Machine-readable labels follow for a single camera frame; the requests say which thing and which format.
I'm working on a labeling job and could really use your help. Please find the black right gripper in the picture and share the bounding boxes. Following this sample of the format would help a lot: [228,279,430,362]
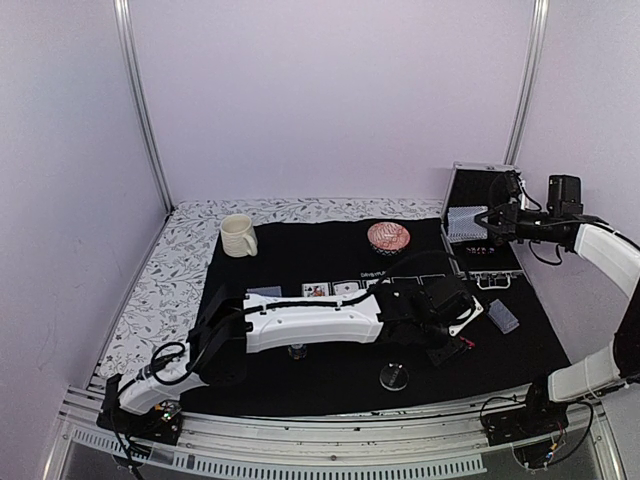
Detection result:
[477,201,561,244]

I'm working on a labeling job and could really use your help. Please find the face-down cards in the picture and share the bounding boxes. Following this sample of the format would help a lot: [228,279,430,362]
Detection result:
[487,299,520,334]
[246,286,282,297]

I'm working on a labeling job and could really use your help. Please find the three of diamonds card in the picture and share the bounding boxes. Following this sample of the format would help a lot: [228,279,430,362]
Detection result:
[333,281,361,295]

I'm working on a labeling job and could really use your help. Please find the blue playing card deck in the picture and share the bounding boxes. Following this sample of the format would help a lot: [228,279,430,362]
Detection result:
[447,206,488,244]

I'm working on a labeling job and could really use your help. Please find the queen of spades card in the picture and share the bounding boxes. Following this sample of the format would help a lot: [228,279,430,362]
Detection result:
[302,282,331,297]

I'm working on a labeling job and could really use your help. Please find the stack of poker chips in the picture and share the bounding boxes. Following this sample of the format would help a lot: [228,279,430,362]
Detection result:
[288,344,307,361]

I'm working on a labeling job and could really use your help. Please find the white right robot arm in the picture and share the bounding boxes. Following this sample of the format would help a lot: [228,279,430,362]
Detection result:
[474,170,639,436]

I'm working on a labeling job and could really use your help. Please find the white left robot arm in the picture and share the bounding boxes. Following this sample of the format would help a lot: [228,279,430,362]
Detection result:
[101,272,484,434]

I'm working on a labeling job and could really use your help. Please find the black round dealer button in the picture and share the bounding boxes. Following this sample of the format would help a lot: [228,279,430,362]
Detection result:
[379,363,409,392]

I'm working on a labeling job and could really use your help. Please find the aluminium poker chip case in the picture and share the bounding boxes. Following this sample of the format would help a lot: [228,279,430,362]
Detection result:
[440,162,524,290]

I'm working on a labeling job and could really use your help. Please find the red patterned bowl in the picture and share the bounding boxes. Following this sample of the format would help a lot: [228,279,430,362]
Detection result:
[367,221,411,256]

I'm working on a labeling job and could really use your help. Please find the black poker mat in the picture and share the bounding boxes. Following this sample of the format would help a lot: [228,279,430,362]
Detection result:
[181,218,569,416]

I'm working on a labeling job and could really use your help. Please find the white ribbed ceramic mug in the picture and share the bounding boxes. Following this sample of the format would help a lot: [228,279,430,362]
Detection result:
[220,214,258,258]

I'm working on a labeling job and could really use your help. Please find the floral white tablecloth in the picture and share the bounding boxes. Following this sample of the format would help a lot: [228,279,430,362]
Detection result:
[95,198,442,379]

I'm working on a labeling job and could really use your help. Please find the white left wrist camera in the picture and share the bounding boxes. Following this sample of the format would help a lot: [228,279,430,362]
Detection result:
[447,295,484,337]

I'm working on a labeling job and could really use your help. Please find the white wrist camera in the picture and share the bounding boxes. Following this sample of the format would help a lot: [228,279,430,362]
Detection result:
[503,170,529,210]
[447,295,484,337]

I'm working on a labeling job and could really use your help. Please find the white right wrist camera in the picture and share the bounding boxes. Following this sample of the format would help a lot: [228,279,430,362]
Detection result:
[503,170,529,210]

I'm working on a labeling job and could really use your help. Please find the right aluminium frame post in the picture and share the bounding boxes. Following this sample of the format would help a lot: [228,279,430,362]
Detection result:
[503,0,550,166]

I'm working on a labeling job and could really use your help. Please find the aluminium frame post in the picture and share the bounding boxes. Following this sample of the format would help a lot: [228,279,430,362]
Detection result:
[113,0,175,216]
[503,0,550,166]

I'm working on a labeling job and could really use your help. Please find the aluminium front rail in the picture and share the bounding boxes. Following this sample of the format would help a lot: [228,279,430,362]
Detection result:
[44,384,632,479]

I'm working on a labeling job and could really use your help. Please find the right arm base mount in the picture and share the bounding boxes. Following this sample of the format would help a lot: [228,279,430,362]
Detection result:
[479,380,569,470]

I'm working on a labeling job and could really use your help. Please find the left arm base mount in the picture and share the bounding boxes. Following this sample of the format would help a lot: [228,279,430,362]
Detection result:
[96,374,183,446]

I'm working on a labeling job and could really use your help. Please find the left aluminium frame post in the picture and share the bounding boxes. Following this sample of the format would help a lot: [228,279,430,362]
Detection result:
[113,0,175,216]

